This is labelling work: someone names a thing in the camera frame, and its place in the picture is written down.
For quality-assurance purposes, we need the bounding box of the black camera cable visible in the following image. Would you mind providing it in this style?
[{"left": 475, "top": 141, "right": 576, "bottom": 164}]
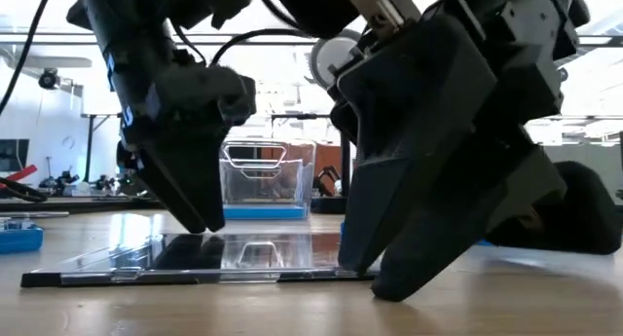
[{"left": 209, "top": 27, "right": 317, "bottom": 67}]

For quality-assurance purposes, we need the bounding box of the dark wall monitor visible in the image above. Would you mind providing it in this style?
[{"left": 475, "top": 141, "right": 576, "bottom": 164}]
[{"left": 0, "top": 138, "right": 30, "bottom": 172}]

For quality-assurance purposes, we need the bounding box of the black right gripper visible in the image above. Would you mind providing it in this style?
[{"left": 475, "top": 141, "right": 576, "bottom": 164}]
[{"left": 329, "top": 0, "right": 592, "bottom": 275}]

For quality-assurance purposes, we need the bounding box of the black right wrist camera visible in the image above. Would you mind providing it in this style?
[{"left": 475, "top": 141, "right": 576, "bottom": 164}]
[{"left": 270, "top": 0, "right": 421, "bottom": 40}]

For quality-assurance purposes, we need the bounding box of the black background rig frame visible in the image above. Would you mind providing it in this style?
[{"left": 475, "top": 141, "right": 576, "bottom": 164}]
[{"left": 80, "top": 112, "right": 123, "bottom": 184}]

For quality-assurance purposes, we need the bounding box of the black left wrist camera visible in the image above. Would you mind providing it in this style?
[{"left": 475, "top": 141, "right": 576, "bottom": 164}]
[{"left": 163, "top": 65, "right": 258, "bottom": 129}]

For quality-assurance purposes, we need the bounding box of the black background robot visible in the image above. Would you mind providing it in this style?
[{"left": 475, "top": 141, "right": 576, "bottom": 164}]
[{"left": 38, "top": 168, "right": 80, "bottom": 191}]

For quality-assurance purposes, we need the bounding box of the black ceiling spotlight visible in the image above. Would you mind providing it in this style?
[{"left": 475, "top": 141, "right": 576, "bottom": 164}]
[{"left": 37, "top": 66, "right": 62, "bottom": 92}]

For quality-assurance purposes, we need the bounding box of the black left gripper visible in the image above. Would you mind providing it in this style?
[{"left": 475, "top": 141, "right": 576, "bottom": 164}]
[{"left": 116, "top": 79, "right": 231, "bottom": 234}]

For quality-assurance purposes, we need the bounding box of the red tool handle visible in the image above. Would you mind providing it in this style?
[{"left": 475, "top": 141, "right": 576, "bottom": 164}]
[{"left": 0, "top": 164, "right": 39, "bottom": 184}]

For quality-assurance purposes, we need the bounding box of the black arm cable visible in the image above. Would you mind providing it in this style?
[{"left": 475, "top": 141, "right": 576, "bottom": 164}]
[{"left": 0, "top": 0, "right": 55, "bottom": 114}]

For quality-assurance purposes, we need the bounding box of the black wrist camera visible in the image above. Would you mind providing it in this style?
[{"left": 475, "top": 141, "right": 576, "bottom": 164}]
[
  {"left": 163, "top": 65, "right": 258, "bottom": 129},
  {"left": 270, "top": 0, "right": 421, "bottom": 40}
]

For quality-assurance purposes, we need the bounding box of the clear plastic bin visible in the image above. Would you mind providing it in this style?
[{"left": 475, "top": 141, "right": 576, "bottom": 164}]
[{"left": 218, "top": 138, "right": 317, "bottom": 221}]

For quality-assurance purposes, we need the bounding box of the black table frame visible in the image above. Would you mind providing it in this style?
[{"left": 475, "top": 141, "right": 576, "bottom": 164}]
[{"left": 0, "top": 197, "right": 166, "bottom": 213}]

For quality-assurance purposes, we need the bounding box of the orange cabinet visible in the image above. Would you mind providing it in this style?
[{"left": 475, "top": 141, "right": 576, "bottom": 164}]
[{"left": 313, "top": 143, "right": 345, "bottom": 181}]

